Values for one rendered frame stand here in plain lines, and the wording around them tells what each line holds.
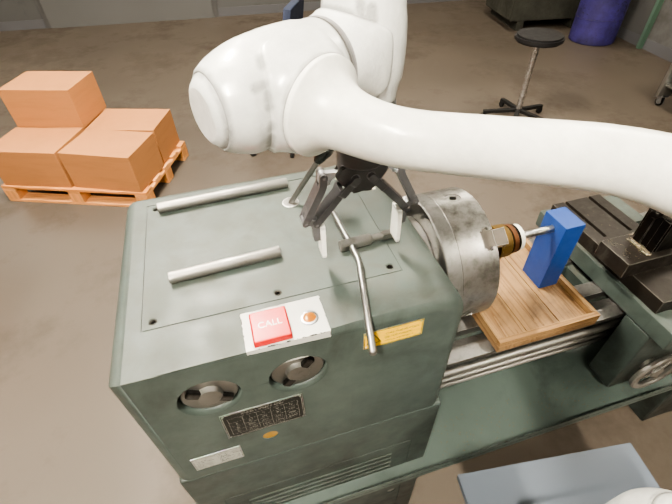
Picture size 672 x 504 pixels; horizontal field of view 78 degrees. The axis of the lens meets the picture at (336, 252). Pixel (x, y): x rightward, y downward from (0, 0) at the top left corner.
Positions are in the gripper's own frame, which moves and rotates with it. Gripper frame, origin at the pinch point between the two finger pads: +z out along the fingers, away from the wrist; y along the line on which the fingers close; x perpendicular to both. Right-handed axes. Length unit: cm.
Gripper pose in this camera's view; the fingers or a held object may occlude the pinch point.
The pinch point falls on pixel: (359, 239)
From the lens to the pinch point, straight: 74.4
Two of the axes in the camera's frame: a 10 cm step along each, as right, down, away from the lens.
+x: -2.8, -6.6, 7.0
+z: 0.2, 7.2, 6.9
